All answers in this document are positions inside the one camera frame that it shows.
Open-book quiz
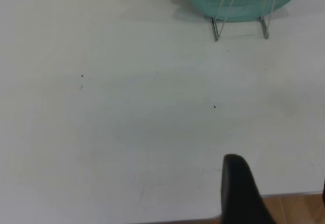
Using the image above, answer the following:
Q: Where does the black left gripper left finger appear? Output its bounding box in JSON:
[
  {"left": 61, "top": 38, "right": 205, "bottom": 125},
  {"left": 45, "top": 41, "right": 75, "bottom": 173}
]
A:
[{"left": 220, "top": 154, "right": 278, "bottom": 224}]

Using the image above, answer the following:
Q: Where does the silver wire plate rack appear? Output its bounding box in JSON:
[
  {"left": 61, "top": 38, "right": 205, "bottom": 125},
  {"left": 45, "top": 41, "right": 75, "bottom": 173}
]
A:
[{"left": 210, "top": 0, "right": 278, "bottom": 43}]

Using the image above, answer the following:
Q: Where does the green round plate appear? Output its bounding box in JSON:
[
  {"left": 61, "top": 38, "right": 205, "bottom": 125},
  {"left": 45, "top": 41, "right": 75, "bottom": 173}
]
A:
[{"left": 177, "top": 0, "right": 311, "bottom": 22}]

